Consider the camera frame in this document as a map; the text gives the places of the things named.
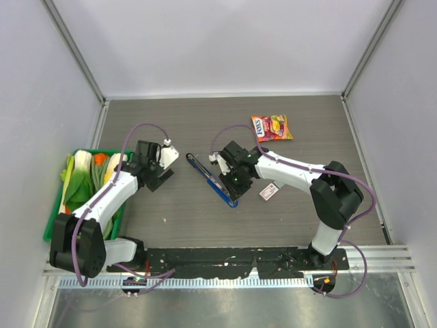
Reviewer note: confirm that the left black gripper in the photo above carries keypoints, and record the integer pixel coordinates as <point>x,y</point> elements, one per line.
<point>156,181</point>

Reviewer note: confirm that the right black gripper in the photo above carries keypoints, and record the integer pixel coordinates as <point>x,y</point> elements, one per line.
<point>235,192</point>

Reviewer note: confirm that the small staple box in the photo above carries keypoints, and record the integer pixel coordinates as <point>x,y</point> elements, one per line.
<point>269,191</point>

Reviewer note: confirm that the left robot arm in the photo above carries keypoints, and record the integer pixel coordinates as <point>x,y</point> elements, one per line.
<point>77,243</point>

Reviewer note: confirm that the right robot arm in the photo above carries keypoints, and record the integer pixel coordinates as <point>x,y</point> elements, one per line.
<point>335,197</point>

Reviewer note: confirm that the toy napa cabbage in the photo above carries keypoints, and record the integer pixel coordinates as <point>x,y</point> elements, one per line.
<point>112,164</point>

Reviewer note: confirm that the toy green beans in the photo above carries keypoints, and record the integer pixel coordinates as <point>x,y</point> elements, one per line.
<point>97,173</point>

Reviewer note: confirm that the toy carrot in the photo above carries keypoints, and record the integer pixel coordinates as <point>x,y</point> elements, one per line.
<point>100,158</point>

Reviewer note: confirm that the Fox's candy bag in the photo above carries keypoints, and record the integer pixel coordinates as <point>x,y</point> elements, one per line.
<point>271,128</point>

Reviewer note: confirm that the toy bok choy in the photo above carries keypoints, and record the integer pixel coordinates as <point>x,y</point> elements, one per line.
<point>77,188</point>

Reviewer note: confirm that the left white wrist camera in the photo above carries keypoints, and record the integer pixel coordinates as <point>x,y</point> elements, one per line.
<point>168,154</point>

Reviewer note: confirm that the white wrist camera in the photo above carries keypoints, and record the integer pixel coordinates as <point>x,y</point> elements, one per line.
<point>216,159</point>
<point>168,154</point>

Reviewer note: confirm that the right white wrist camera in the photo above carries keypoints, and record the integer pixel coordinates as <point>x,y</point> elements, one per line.
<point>216,159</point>

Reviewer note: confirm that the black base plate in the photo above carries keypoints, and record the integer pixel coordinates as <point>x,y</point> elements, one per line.
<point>236,262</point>

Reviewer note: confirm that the slotted cable duct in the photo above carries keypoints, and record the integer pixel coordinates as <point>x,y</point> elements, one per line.
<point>252,281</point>

